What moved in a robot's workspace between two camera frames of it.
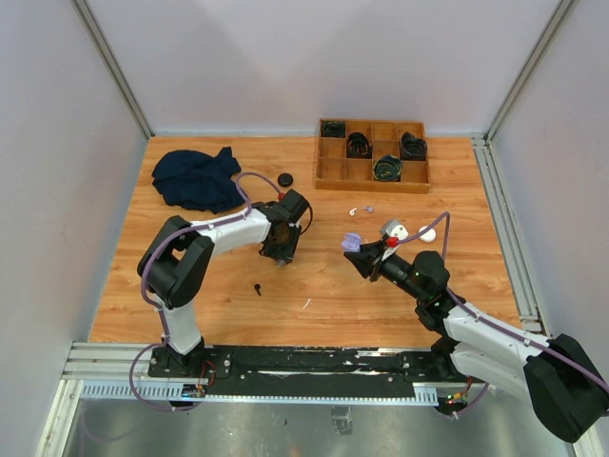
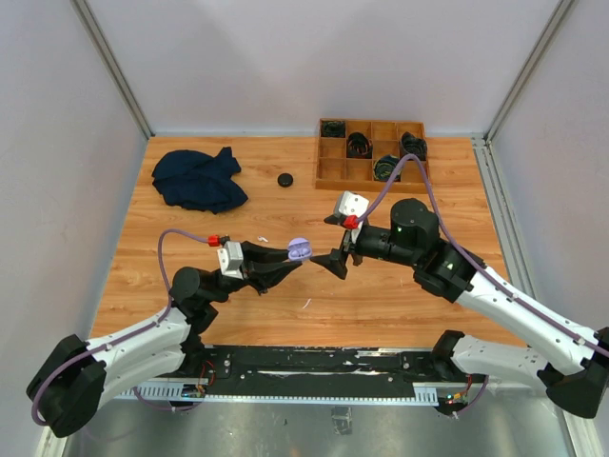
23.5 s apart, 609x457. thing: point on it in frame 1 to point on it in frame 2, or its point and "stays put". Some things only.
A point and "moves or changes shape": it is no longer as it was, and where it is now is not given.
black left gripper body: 287,245 to 241,283
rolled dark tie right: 413,149 stays put
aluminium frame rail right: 507,230 stays put
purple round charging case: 352,243 moves or changes shape
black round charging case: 284,180 stays put
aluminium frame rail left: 83,10 stays put
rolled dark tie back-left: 333,129 stays put
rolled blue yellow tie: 387,168 stays put
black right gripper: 363,262 to 335,262
